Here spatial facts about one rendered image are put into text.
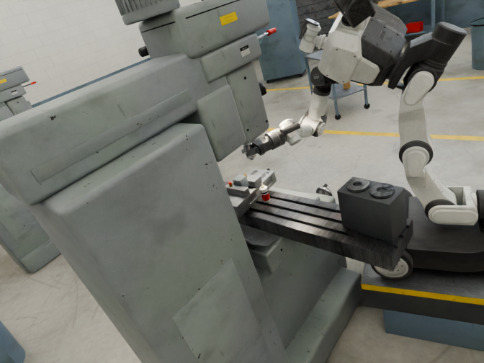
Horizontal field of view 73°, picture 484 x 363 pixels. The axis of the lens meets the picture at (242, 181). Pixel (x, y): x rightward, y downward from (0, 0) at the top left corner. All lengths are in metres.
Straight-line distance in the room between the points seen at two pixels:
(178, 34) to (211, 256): 0.77
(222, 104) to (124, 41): 7.51
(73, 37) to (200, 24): 7.08
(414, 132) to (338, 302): 1.05
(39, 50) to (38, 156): 7.03
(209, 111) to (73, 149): 0.50
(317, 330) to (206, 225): 1.11
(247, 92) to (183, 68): 0.34
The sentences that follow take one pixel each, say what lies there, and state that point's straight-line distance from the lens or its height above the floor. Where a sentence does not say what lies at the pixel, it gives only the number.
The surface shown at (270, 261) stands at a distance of 1.59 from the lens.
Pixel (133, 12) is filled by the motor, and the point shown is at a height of 1.92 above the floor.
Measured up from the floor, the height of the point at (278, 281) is 0.63.
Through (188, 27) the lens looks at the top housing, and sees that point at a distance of 1.21.
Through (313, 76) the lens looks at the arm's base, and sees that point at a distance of 1.79.
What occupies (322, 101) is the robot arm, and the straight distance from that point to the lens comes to 1.82.
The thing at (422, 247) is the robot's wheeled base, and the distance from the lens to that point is 1.90.
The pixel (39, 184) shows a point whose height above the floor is 1.61.
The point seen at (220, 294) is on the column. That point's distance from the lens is 1.30.
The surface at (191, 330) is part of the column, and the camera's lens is 1.27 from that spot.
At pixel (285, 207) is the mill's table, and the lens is 1.68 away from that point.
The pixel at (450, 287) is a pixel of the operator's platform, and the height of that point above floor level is 0.40.
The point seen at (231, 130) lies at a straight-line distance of 1.32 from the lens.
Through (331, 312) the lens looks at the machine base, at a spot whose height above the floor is 0.20.
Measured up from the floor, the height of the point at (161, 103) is 1.65.
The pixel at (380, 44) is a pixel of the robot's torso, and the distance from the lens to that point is 1.55.
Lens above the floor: 1.87
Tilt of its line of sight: 28 degrees down
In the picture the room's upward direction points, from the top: 18 degrees counter-clockwise
